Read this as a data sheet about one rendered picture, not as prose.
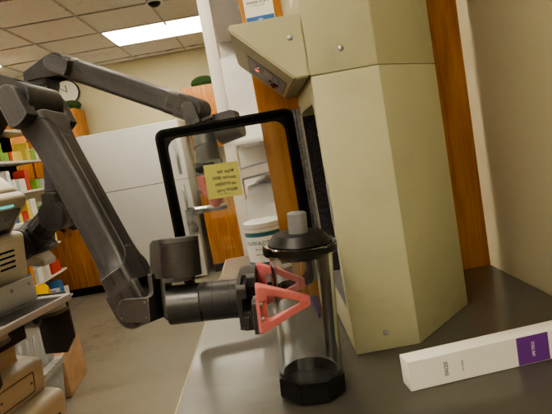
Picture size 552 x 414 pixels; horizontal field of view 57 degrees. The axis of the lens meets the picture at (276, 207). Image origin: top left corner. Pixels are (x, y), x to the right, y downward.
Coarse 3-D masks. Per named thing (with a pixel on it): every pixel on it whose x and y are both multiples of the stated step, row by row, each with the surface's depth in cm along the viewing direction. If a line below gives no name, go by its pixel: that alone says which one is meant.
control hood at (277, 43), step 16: (288, 16) 80; (240, 32) 80; (256, 32) 80; (272, 32) 80; (288, 32) 81; (240, 48) 89; (256, 48) 81; (272, 48) 81; (288, 48) 81; (304, 48) 81; (240, 64) 109; (272, 64) 82; (288, 64) 81; (304, 64) 81; (288, 80) 87; (304, 80) 86; (288, 96) 108
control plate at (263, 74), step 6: (252, 60) 91; (252, 66) 98; (258, 66) 93; (252, 72) 107; (258, 72) 101; (264, 72) 96; (270, 72) 91; (264, 78) 103; (270, 78) 98; (276, 78) 93; (276, 84) 100; (282, 84) 95; (276, 90) 109; (282, 90) 103
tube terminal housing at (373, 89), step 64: (320, 0) 80; (384, 0) 84; (320, 64) 81; (384, 64) 83; (320, 128) 82; (384, 128) 83; (384, 192) 84; (448, 192) 97; (384, 256) 85; (448, 256) 96; (384, 320) 86
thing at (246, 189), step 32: (256, 128) 112; (192, 160) 111; (224, 160) 112; (256, 160) 112; (288, 160) 113; (192, 192) 112; (224, 192) 112; (256, 192) 113; (288, 192) 114; (224, 224) 113; (256, 224) 114; (224, 256) 114; (256, 256) 115
